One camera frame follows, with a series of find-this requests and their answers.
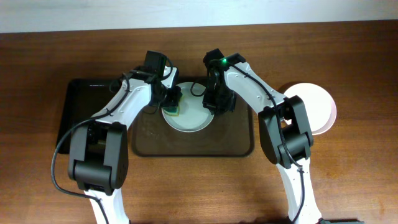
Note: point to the pale grey plate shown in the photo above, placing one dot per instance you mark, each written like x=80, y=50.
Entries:
x=191, y=116

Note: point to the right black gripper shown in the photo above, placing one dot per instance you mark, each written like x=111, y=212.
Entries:
x=209, y=103

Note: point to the black tray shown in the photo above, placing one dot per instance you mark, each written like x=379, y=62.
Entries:
x=84, y=98

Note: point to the white plate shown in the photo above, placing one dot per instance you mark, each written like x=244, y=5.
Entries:
x=319, y=104

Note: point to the brown tray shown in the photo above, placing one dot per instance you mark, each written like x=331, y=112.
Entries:
x=228, y=135

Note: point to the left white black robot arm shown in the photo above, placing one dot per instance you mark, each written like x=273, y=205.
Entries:
x=98, y=157

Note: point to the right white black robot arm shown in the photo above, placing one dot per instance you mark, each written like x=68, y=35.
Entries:
x=284, y=129

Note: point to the green yellow sponge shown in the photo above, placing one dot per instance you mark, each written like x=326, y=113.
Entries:
x=171, y=111

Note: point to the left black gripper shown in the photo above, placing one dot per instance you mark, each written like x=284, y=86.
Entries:
x=175, y=97

